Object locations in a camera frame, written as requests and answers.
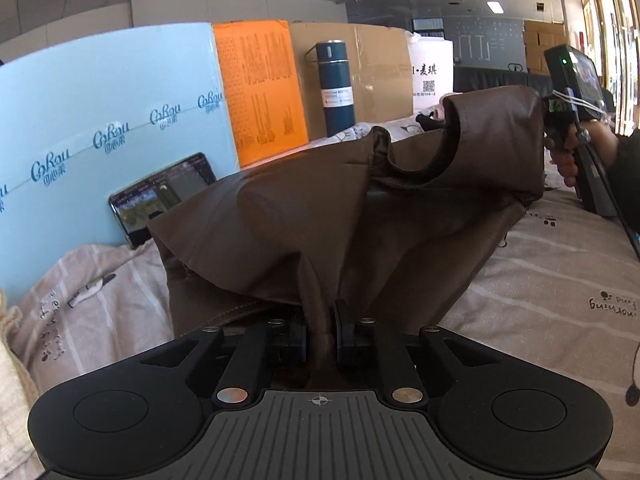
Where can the dark blue thermos bottle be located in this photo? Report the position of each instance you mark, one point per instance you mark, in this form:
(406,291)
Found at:
(336,87)

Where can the beige knitted cloth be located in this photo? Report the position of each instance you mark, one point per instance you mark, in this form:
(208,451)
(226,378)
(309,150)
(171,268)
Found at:
(12,395)

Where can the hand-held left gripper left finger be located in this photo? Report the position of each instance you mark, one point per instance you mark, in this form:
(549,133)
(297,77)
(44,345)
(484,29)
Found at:
(299,336)

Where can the window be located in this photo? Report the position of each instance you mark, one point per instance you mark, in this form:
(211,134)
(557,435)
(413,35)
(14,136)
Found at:
(617,45)

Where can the ceiling light panel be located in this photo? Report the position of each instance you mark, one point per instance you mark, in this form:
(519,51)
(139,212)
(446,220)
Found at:
(495,7)

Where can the white printed bag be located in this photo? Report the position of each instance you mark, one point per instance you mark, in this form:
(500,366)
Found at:
(432,72)

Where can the black smartphone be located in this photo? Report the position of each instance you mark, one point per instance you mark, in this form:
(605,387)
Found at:
(150,202)

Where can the large cardboard box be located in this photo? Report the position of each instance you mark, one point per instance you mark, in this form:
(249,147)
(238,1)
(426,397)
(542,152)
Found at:
(372,65)

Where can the brown garment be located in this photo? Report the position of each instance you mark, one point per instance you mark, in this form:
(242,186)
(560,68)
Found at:
(310,210)

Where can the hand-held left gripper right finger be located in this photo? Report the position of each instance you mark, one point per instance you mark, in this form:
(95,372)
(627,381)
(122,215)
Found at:
(343,336)

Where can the person's right hand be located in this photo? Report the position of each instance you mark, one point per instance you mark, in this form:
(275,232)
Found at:
(597,142)

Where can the striped printed bed sheet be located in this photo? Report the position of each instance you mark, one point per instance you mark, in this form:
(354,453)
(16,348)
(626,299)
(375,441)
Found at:
(550,275)

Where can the orange printed sheet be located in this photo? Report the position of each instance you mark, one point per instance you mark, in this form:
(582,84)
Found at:
(257,90)

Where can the light blue foam board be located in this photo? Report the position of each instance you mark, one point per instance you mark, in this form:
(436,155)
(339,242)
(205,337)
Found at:
(105,150)

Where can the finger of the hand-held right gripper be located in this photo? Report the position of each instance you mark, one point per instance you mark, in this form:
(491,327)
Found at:
(424,120)

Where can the stack of cardboard boxes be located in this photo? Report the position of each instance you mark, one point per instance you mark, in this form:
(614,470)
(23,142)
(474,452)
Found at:
(542,45)

